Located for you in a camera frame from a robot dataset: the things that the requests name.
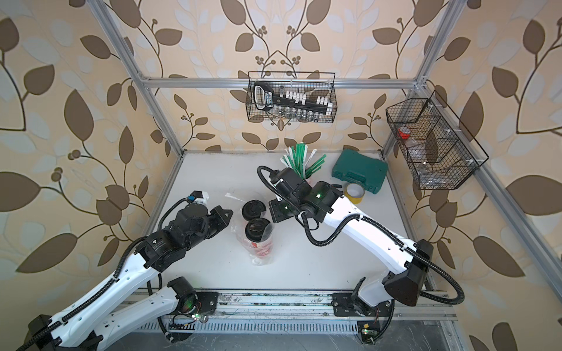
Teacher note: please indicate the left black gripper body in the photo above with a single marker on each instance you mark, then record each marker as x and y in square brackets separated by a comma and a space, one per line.
[211, 225]

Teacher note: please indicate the black socket wrench set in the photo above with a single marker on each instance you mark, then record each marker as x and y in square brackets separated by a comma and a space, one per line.
[266, 98]

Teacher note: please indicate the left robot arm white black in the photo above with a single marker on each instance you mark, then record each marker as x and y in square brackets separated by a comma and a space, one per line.
[92, 323]

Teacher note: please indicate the green white wrapped straws bundle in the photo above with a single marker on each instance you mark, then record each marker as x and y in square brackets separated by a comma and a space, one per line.
[303, 161]

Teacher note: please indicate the black wire basket right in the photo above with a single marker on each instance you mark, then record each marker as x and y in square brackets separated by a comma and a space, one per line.
[442, 152]

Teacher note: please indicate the black wire basket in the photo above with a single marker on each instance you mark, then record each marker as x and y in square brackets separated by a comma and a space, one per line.
[442, 152]
[314, 83]

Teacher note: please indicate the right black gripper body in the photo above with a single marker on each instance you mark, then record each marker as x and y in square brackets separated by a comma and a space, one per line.
[285, 208]

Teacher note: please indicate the clear plastic carrier bag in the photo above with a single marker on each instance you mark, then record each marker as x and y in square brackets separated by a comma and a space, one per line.
[236, 199]

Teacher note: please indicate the green plastic tool case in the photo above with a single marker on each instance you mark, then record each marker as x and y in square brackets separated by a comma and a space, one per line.
[353, 167]

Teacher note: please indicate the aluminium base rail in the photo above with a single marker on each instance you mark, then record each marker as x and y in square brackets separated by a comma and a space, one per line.
[301, 305]

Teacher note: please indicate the red paper cup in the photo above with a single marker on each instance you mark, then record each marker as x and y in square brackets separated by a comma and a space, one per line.
[253, 209]
[258, 237]

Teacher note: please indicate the black wire basket rear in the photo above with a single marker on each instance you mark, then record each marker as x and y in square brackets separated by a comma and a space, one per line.
[314, 83]

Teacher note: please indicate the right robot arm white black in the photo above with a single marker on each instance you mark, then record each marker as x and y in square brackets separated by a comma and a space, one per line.
[407, 262]

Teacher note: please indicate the yellow tape roll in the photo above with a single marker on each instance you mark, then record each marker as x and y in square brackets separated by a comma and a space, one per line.
[354, 192]

